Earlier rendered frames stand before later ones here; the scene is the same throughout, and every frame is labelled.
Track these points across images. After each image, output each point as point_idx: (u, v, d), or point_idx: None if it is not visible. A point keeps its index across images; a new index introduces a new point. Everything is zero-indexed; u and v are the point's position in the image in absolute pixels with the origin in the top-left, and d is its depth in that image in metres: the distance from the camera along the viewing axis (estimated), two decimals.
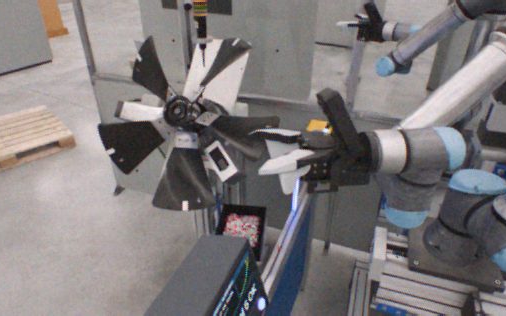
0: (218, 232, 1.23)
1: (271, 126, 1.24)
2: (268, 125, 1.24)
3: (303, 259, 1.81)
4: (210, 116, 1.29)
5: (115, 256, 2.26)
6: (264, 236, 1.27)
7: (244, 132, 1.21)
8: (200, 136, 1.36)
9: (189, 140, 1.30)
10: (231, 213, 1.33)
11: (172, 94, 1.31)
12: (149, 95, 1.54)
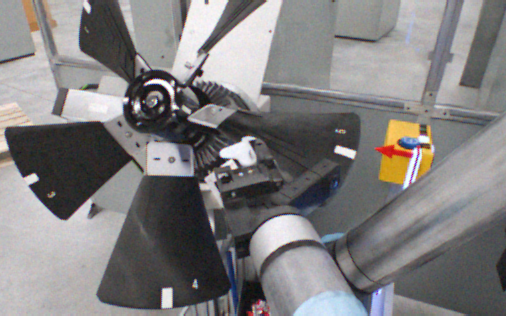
0: None
1: (345, 130, 0.60)
2: (340, 128, 0.60)
3: None
4: (218, 112, 0.65)
5: (82, 308, 1.62)
6: None
7: (292, 141, 0.57)
8: (198, 151, 0.72)
9: (176, 159, 0.65)
10: (259, 300, 0.69)
11: (143, 70, 0.67)
12: (111, 77, 0.90)
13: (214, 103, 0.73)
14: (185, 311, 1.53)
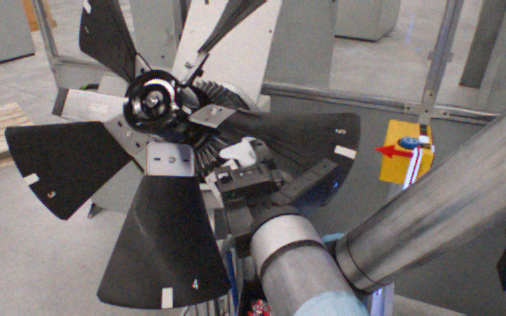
0: None
1: (345, 130, 0.60)
2: (340, 128, 0.60)
3: None
4: (218, 111, 0.65)
5: (82, 308, 1.62)
6: None
7: (292, 141, 0.57)
8: (198, 151, 0.72)
9: (176, 159, 0.65)
10: (259, 300, 0.69)
11: (143, 70, 0.67)
12: (111, 77, 0.90)
13: (214, 103, 0.73)
14: (185, 311, 1.53)
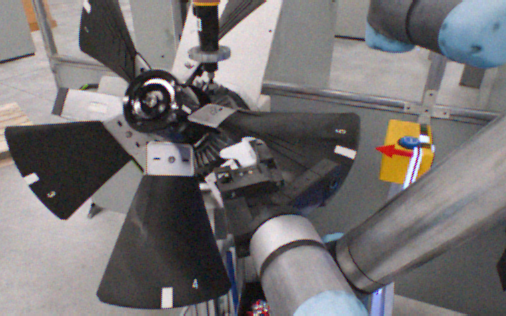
0: None
1: (345, 130, 0.60)
2: (340, 128, 0.60)
3: None
4: (218, 111, 0.65)
5: (82, 308, 1.62)
6: None
7: (292, 141, 0.56)
8: (198, 151, 0.72)
9: (176, 159, 0.65)
10: (259, 300, 0.69)
11: (143, 70, 0.67)
12: (111, 77, 0.89)
13: None
14: (185, 311, 1.53)
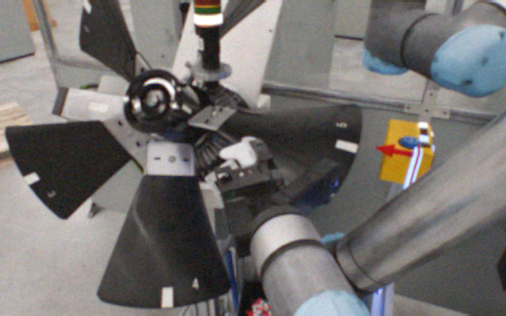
0: None
1: (346, 123, 0.59)
2: (341, 122, 0.59)
3: None
4: (218, 113, 0.65)
5: (82, 308, 1.62)
6: None
7: (292, 139, 0.56)
8: (198, 151, 0.72)
9: (176, 159, 0.65)
10: (259, 299, 0.69)
11: (143, 69, 0.67)
12: (111, 76, 0.89)
13: None
14: (185, 311, 1.53)
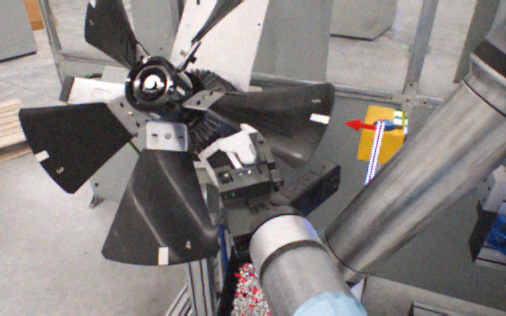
0: (223, 304, 0.67)
1: (320, 99, 0.67)
2: (316, 98, 0.67)
3: None
4: (209, 96, 0.73)
5: (84, 291, 1.70)
6: None
7: (272, 114, 0.64)
8: (192, 131, 0.80)
9: (172, 136, 0.74)
10: (246, 263, 0.77)
11: (143, 57, 0.76)
12: (113, 66, 0.98)
13: (206, 88, 0.81)
14: (182, 293, 1.61)
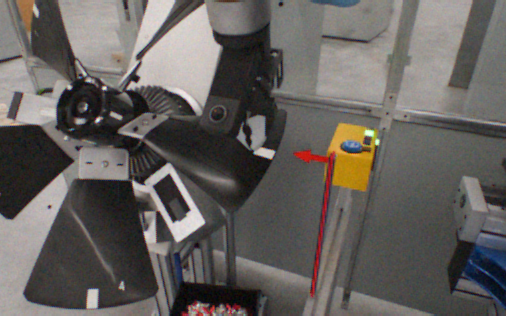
0: None
1: None
2: None
3: None
4: (151, 120, 0.66)
5: (57, 308, 1.63)
6: None
7: (212, 146, 0.57)
8: (138, 155, 0.73)
9: (110, 163, 0.67)
10: (195, 301, 0.70)
11: (82, 75, 0.69)
12: (65, 81, 0.91)
13: (155, 108, 0.74)
14: None
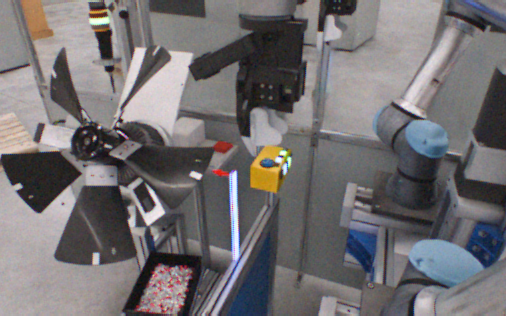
0: (136, 291, 0.99)
1: (116, 253, 1.01)
2: (116, 250, 1.01)
3: (264, 301, 1.57)
4: (107, 176, 1.06)
5: (64, 287, 2.02)
6: (196, 294, 1.03)
7: (90, 229, 1.00)
8: None
9: (80, 161, 1.09)
10: (159, 263, 1.09)
11: (115, 119, 1.04)
12: None
13: None
14: None
